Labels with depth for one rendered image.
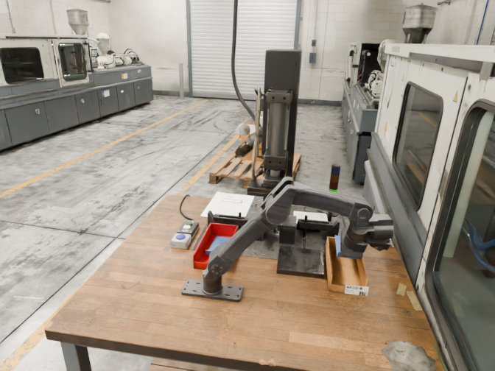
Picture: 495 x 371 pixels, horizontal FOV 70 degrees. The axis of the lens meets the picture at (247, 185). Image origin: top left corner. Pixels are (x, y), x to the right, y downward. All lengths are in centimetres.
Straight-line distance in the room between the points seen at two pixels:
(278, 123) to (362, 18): 931
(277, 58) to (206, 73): 972
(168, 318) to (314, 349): 44
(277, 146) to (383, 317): 68
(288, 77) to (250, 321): 86
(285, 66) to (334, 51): 914
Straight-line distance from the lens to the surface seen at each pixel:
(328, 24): 1052
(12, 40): 667
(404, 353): 112
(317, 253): 143
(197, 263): 133
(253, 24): 1067
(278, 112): 132
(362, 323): 119
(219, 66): 1095
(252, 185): 143
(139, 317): 118
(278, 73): 138
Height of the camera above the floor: 168
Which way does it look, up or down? 22 degrees down
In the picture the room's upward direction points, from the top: 2 degrees clockwise
